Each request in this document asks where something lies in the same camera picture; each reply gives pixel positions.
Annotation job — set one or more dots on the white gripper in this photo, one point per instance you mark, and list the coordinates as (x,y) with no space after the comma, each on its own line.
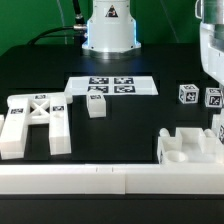
(212,53)

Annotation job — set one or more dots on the white flat tag plate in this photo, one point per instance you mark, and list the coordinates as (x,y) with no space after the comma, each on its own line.
(112,85)

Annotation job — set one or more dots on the white chair back frame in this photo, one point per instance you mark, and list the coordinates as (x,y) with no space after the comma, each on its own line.
(36,109)

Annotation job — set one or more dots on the white tagged cube left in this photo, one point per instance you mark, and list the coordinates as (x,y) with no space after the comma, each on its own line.
(188,93)

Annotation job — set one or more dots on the white front rail bar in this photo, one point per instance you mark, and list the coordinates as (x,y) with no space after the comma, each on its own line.
(112,179)

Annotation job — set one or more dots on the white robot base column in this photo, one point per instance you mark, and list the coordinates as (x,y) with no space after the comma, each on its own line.
(111,31)

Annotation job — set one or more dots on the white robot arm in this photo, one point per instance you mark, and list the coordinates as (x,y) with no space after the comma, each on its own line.
(211,14)

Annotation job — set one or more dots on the white chair seat part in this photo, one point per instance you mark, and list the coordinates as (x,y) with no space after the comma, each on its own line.
(189,145)

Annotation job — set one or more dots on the white tagged cube right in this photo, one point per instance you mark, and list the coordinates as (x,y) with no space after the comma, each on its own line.
(213,97)

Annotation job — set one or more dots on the white tagged cube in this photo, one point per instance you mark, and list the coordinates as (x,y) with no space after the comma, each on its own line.
(213,97)
(188,93)

